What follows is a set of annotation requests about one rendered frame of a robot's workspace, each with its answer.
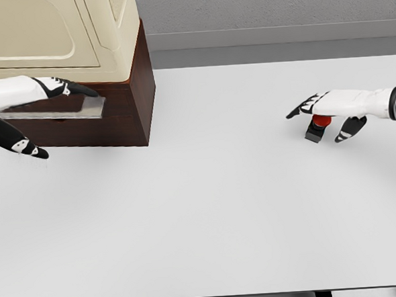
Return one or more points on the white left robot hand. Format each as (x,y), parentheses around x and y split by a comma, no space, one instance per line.
(9,92)

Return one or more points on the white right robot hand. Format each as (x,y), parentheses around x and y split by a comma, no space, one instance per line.
(343,104)

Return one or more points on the red button switch black base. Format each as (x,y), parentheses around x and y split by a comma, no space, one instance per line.
(318,127)

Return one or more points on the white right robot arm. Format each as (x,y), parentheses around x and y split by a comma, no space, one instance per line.
(388,103)

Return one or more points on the cream and brown cabinet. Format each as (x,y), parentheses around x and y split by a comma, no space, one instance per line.
(76,34)

